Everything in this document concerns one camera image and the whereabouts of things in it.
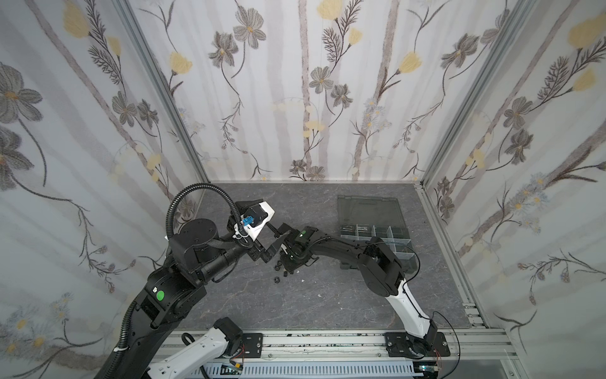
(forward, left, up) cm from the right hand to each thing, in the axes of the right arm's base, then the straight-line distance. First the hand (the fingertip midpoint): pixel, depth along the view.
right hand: (288, 261), depth 90 cm
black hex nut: (-7, +4, -2) cm, 8 cm away
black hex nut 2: (-2, +5, -2) cm, 5 cm away
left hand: (-6, +1, +41) cm, 41 cm away
